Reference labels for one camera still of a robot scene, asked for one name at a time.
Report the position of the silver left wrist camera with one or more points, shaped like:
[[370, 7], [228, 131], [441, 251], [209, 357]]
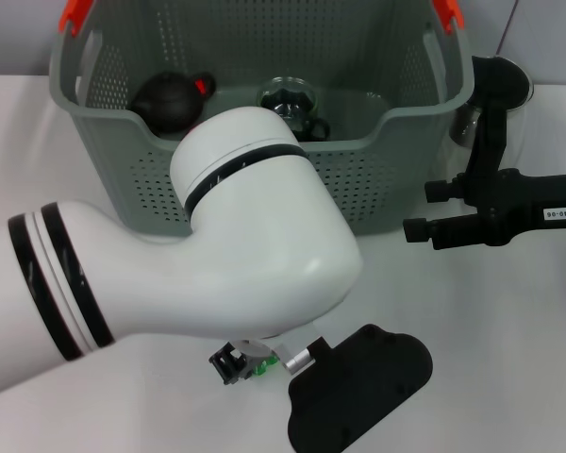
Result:
[[358, 391]]

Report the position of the small red cube block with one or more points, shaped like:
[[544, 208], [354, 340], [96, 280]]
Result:
[[199, 86]]

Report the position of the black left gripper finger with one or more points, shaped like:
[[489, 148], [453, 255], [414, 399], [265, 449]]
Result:
[[228, 365]]

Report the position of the grey-green perforated storage basket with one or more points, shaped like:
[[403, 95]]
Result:
[[396, 156]]

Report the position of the black ceramic teapot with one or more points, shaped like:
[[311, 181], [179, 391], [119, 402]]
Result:
[[170, 101]]

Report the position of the green building block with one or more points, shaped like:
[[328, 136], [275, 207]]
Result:
[[265, 365]]

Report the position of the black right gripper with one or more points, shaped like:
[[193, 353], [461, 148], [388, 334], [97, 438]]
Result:
[[523, 207]]

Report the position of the glass teacup black holder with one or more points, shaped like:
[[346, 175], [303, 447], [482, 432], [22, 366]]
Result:
[[311, 127]]

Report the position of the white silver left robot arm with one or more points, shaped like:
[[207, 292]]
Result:
[[217, 259]]

